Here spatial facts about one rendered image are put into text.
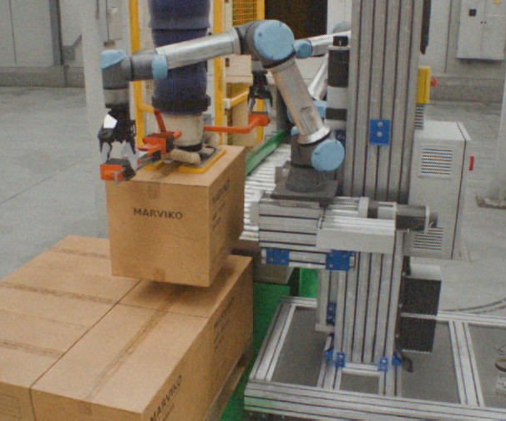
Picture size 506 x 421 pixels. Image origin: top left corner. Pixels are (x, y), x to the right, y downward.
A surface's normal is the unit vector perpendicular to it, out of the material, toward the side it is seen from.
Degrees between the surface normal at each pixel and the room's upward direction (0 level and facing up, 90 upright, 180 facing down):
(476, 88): 90
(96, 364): 0
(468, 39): 90
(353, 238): 90
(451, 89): 90
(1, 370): 0
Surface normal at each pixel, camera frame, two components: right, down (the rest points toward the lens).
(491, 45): -0.22, 0.33
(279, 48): 0.23, 0.22
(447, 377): 0.00, -0.94
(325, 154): 0.35, 0.43
